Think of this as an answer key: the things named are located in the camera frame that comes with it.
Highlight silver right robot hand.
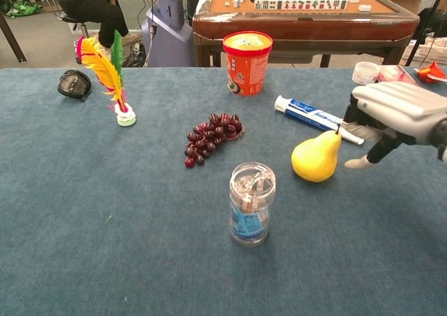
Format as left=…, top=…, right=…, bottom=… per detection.
left=344, top=81, right=447, bottom=170

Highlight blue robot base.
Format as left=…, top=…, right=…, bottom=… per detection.
left=140, top=0, right=195, bottom=69

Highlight yellow pear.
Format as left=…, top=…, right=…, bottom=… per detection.
left=291, top=128, right=343, bottom=184

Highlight flat red box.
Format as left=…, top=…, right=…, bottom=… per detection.
left=376, top=64, right=420, bottom=87

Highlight red orange snack wrapper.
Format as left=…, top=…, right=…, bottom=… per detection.
left=414, top=60, right=447, bottom=85

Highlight small clear round container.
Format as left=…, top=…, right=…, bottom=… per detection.
left=351, top=61, right=381, bottom=86

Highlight white plastic basket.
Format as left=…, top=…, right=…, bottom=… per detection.
left=401, top=35, right=447, bottom=66

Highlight black tripod stand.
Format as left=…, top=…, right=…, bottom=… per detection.
left=404, top=0, right=447, bottom=67

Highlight white blue toothpaste tube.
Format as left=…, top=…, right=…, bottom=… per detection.
left=273, top=94, right=365, bottom=146

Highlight brown mahjong table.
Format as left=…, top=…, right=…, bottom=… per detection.
left=191, top=0, right=420, bottom=69

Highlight row of mahjong tiles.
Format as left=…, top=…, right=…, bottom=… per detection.
left=254, top=0, right=350, bottom=11

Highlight red instant noodle cup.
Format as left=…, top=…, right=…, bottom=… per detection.
left=222, top=31, right=274, bottom=98

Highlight clear plastic toothpick jar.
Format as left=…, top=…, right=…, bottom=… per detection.
left=228, top=161, right=277, bottom=249

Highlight dark red grape bunch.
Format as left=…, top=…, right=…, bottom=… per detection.
left=183, top=112, right=244, bottom=169

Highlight colourful feather shuttlecock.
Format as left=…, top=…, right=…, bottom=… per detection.
left=75, top=29, right=138, bottom=127

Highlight blue table cloth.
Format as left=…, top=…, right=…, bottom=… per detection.
left=0, top=66, right=447, bottom=316

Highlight person in black clothes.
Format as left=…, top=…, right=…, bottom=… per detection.
left=54, top=0, right=130, bottom=48

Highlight black computer mouse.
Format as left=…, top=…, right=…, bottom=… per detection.
left=57, top=69, right=93, bottom=103

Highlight black stool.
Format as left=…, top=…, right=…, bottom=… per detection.
left=59, top=12, right=91, bottom=40

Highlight dark wooden table leg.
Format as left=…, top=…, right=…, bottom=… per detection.
left=0, top=10, right=28, bottom=64

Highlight green plants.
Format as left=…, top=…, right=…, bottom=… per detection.
left=0, top=0, right=43, bottom=19

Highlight black cable bundle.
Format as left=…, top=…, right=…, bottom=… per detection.
left=120, top=38, right=152, bottom=68

